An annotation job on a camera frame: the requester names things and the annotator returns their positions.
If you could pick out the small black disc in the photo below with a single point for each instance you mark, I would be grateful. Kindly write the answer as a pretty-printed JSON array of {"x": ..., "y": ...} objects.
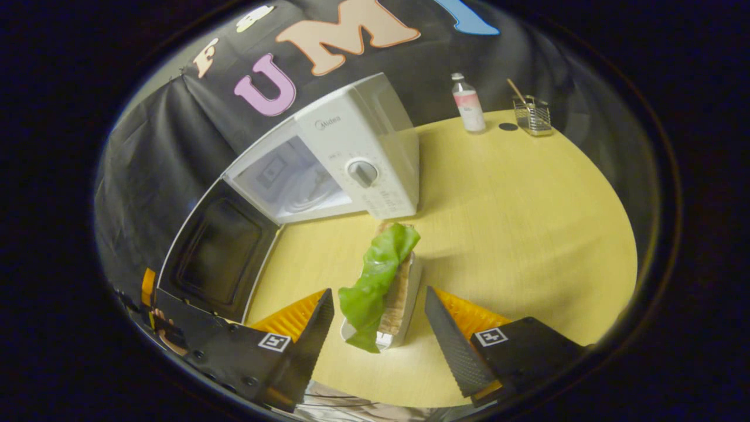
[{"x": 508, "y": 126}]

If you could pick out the bread slice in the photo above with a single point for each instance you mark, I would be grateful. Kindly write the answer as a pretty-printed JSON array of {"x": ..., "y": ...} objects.
[{"x": 401, "y": 293}]

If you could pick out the white microwave oven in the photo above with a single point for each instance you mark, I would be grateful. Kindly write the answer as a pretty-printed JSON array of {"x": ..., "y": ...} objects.
[{"x": 351, "y": 152}]

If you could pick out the white food tray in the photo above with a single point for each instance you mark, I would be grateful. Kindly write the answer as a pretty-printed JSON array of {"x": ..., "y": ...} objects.
[{"x": 410, "y": 305}]

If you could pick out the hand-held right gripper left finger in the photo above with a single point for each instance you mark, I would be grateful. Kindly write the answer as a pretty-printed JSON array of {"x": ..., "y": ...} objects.
[{"x": 304, "y": 346}]

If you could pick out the green lettuce leaf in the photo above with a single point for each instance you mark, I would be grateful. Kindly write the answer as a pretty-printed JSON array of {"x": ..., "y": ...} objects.
[{"x": 378, "y": 275}]

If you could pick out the person's grey clothing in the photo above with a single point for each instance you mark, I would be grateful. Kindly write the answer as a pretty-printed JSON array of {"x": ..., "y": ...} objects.
[{"x": 351, "y": 404}]

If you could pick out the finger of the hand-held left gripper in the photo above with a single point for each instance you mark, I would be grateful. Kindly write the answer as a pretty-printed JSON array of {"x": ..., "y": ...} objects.
[{"x": 148, "y": 287}]

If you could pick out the clear bottle with pink label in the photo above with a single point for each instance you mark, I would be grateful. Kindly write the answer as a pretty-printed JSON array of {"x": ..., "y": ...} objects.
[{"x": 469, "y": 105}]

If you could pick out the wooden stick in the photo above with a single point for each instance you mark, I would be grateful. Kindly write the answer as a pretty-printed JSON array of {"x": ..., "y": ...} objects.
[{"x": 517, "y": 91}]

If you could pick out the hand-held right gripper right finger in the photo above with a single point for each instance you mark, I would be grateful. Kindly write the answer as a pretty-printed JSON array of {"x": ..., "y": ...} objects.
[{"x": 451, "y": 351}]

